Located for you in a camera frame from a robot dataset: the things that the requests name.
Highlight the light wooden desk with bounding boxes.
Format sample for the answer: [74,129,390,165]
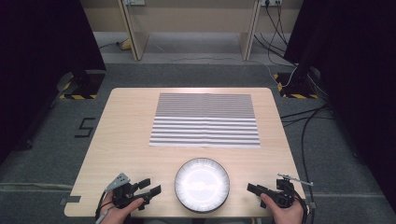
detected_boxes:
[78,0,305,63]

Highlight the person's left hand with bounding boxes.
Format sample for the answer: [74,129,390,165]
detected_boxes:
[98,190,146,224]

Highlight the yellow plug with black cable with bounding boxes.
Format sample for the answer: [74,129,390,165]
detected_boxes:
[98,37,133,51]

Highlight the black curtain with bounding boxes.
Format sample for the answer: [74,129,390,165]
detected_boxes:
[283,0,396,216]
[0,0,106,164]

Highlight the black cables from wall socket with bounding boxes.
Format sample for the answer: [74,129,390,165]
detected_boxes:
[253,3,297,67]

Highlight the stand base with hazard tape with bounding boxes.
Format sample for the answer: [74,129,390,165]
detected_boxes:
[57,69,106,101]
[273,72,320,100]

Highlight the hand-held gripper cable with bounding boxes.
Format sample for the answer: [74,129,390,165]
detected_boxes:
[289,183,314,224]
[94,189,115,224]

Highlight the thin white cable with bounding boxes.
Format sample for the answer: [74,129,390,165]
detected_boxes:
[150,39,299,89]

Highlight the white plate with dark rim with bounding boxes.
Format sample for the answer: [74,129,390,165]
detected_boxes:
[174,157,232,214]

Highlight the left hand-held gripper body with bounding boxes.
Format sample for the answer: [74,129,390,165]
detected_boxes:
[106,172,148,210]

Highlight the left hand-held gripper cable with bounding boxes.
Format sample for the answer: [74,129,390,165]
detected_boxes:
[94,189,115,224]

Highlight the person's right hand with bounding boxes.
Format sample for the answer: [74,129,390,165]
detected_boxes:
[260,192,305,224]

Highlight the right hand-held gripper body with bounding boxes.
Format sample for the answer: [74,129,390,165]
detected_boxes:
[263,173,314,209]

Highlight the black floor cables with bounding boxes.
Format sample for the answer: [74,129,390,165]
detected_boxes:
[279,104,335,194]

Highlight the striped woven placemat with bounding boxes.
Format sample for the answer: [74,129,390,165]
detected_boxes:
[148,92,262,149]

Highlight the grey tape strip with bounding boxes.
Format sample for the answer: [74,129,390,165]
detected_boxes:
[59,195,82,206]

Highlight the right hand-held gripper cable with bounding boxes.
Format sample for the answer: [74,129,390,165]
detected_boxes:
[289,183,314,224]

